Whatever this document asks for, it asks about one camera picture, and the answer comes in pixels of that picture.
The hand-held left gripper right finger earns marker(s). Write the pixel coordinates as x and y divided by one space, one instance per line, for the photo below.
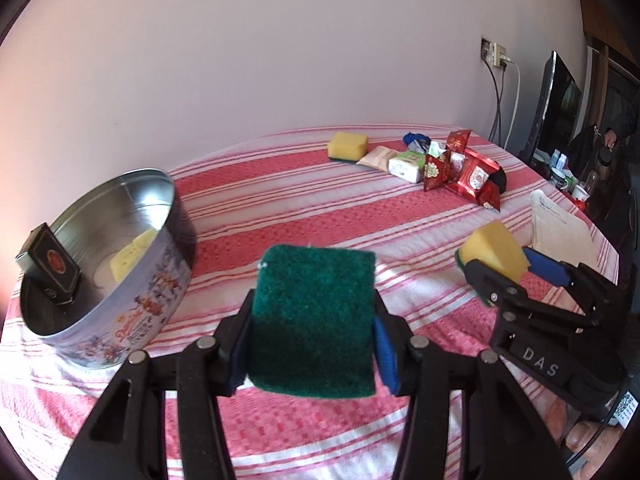
387 355

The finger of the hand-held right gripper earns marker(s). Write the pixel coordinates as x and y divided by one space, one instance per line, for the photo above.
500 295
547 267

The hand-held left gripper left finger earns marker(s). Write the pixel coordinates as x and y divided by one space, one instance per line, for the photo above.
240 340

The yellow sponge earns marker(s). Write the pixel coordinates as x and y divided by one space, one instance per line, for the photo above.
495 245
347 145
130 257

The green scouring sponge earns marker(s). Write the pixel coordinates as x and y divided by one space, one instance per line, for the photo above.
310 320

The round printed cookie tin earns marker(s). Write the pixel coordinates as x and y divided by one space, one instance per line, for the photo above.
150 310

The person's right hand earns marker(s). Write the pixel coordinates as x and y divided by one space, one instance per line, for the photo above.
582 437

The sheets of paper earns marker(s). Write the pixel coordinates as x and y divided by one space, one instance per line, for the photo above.
555 225

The white cup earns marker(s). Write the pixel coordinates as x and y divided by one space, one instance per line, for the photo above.
580 194

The dark patterned mug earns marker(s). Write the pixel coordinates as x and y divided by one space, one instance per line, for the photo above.
558 180

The blue white small box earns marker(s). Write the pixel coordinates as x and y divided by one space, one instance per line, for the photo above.
559 161

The dark thermos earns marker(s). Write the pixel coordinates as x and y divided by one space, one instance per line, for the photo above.
606 160

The red white striped tablecloth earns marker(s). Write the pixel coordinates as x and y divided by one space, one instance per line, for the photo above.
300 210

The black flat screen monitor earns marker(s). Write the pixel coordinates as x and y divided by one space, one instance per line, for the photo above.
560 105

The pink snack packet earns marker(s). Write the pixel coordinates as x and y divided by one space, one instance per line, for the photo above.
377 158

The black box with red emblem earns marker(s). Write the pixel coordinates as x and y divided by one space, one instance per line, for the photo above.
50 260

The brown wooden door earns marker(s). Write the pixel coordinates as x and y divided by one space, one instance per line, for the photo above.
600 15

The wall socket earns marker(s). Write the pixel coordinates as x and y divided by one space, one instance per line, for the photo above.
495 52

